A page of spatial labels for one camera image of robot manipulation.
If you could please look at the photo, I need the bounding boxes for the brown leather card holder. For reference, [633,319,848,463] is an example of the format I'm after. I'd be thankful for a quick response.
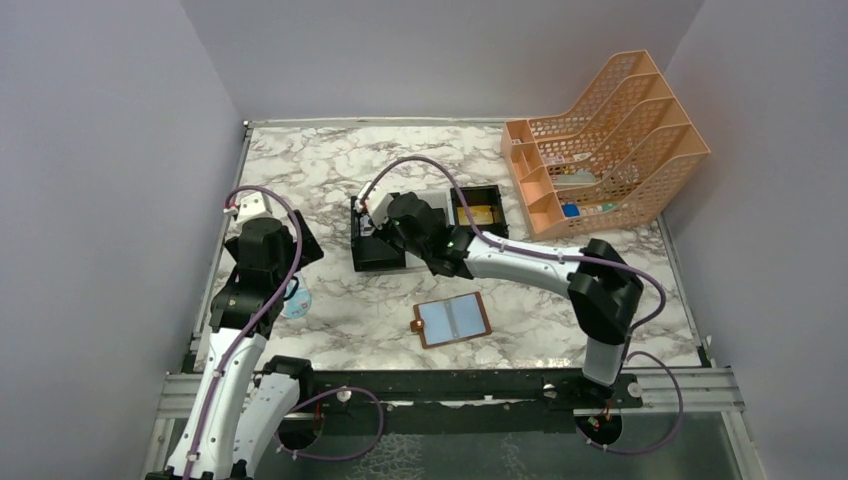
[409,292,492,349]

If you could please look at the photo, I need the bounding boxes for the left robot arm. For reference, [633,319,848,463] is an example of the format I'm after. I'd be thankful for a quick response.
[146,210,324,479]

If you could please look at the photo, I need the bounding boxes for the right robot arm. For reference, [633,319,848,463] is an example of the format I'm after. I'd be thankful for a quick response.
[359,193,645,387]

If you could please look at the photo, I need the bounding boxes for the gold card in tray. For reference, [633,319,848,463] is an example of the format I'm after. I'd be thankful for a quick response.
[457,205,496,226]

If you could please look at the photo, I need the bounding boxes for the white middle tray box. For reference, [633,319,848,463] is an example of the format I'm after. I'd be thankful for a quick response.
[402,189,455,271]

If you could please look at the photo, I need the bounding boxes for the blue correction tape blister pack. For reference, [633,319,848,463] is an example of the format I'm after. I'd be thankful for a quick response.
[280,275,312,319]

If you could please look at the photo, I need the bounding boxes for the black left tray box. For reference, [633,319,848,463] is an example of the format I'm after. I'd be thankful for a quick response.
[349,196,407,273]

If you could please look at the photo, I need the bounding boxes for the black tray box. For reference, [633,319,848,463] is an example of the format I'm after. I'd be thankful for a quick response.
[349,196,407,273]
[447,185,509,238]

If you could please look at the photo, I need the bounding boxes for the black right tray box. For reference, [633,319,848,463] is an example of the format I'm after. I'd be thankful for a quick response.
[447,185,509,238]

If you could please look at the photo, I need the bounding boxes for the orange plastic file organizer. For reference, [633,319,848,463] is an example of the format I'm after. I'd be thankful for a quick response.
[501,50,710,240]

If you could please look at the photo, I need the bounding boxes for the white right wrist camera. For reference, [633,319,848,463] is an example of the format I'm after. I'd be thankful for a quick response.
[354,182,395,229]

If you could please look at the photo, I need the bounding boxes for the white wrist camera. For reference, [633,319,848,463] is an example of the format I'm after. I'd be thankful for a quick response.
[354,182,395,229]
[235,192,273,225]

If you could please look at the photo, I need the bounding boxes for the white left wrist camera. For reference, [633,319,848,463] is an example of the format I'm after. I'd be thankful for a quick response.
[235,192,273,225]

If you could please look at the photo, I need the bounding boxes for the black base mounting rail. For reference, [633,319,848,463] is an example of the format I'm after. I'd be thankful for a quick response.
[275,368,643,440]

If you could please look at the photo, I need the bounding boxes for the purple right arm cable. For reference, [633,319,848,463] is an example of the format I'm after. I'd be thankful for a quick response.
[357,154,685,458]

